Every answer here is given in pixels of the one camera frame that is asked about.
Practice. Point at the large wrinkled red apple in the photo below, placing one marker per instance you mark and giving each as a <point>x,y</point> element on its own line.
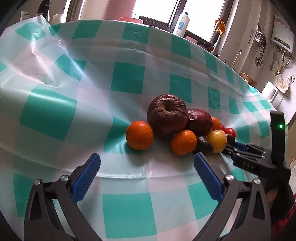
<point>167,115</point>

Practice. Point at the brown date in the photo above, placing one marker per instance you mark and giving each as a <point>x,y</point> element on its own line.
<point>204,146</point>

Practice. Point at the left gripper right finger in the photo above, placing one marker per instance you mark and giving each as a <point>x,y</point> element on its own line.
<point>253,218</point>

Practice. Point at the red cherry tomato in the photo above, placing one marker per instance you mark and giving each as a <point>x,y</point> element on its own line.
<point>230,131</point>
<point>223,128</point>

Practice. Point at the pink thermos jug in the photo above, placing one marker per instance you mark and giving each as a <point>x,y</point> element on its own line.
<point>121,10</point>

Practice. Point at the dark red apple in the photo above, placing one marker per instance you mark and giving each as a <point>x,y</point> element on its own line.
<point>199,122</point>

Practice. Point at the green checkered tablecloth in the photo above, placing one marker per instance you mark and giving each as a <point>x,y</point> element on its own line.
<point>71,90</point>

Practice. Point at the orange tangerine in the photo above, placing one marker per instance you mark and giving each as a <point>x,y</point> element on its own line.
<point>139,135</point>
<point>216,124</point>
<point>183,143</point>

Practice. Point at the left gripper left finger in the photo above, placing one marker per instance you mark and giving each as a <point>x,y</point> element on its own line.
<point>41,219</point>

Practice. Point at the white plastic bottle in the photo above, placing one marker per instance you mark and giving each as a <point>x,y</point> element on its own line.
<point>181,25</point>

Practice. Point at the yellow small apple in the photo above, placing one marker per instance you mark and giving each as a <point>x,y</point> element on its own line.
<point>218,140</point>

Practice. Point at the white water heater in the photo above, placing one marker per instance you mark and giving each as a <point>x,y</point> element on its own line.
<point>282,35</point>

